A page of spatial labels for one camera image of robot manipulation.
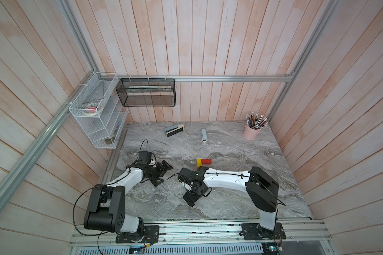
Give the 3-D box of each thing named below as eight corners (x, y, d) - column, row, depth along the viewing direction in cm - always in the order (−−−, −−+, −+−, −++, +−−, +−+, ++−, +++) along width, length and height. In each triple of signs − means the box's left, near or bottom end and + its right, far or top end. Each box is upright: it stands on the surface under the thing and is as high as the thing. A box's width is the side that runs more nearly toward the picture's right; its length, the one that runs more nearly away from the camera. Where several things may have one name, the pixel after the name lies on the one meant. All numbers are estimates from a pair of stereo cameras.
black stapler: (166, 137, 114) (165, 133, 110) (164, 131, 117) (163, 127, 114) (185, 132, 117) (185, 128, 113) (182, 127, 120) (182, 123, 117)
